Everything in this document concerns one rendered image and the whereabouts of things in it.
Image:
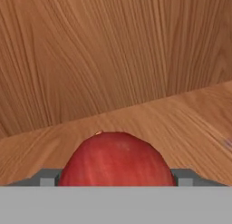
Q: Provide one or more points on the wooden cabinet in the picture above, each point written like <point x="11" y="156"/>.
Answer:
<point x="114" y="61"/>

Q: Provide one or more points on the red onion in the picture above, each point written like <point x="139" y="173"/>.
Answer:
<point x="116" y="161"/>

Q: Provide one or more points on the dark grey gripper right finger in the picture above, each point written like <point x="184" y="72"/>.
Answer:
<point x="187" y="177"/>

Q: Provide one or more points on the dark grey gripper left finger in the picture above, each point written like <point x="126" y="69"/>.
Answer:
<point x="45" y="177"/>

